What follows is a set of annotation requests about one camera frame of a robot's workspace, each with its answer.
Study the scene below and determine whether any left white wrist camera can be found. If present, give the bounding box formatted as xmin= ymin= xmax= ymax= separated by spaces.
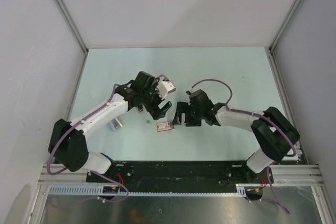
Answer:
xmin=156 ymin=74 xmax=176 ymax=99

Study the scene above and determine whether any red staple box with tray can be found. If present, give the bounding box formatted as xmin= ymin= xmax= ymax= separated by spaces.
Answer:
xmin=157 ymin=122 xmax=174 ymax=132

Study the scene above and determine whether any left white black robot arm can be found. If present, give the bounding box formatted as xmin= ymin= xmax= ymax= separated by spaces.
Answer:
xmin=47 ymin=71 xmax=176 ymax=182

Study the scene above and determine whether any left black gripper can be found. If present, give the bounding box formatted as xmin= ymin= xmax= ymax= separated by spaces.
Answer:
xmin=141 ymin=81 xmax=172 ymax=120

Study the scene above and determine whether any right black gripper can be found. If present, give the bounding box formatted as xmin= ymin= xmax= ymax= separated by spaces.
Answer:
xmin=171 ymin=101 xmax=204 ymax=127

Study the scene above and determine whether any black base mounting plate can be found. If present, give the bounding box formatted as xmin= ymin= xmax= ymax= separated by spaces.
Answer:
xmin=86 ymin=159 xmax=274 ymax=194

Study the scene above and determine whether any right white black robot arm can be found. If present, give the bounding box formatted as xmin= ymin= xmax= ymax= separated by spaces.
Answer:
xmin=171 ymin=90 xmax=300 ymax=183

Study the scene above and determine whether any white slotted cable duct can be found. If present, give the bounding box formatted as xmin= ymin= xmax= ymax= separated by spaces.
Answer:
xmin=46 ymin=183 xmax=263 ymax=197

